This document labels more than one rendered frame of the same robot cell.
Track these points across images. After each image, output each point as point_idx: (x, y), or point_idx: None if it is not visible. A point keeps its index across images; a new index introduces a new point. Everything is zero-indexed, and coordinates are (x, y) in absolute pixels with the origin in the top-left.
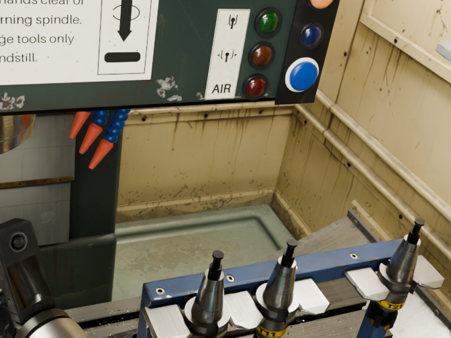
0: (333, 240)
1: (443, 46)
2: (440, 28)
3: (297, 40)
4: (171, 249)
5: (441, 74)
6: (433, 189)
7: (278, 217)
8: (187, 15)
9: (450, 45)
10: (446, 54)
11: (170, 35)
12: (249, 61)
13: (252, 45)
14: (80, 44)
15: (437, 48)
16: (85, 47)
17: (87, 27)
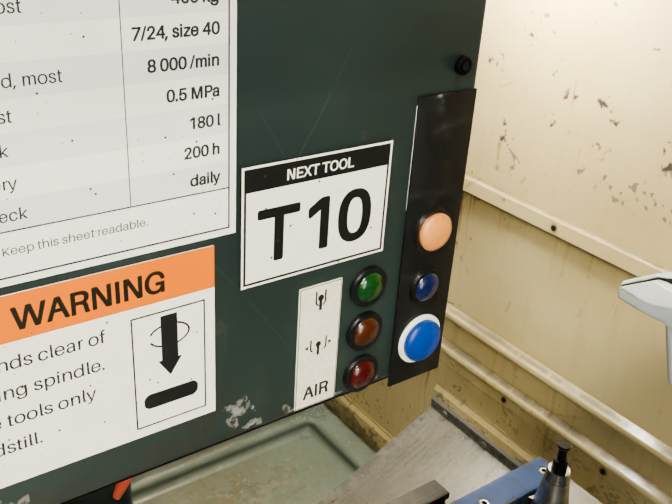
0: (422, 443)
1: (632, 292)
2: (509, 159)
3: (408, 297)
4: (207, 496)
5: (522, 217)
6: (540, 360)
7: (337, 418)
8: (257, 310)
9: (641, 290)
10: (639, 304)
11: (236, 344)
12: (350, 343)
13: (349, 322)
14: (106, 397)
15: (622, 294)
16: (114, 398)
17: (114, 370)
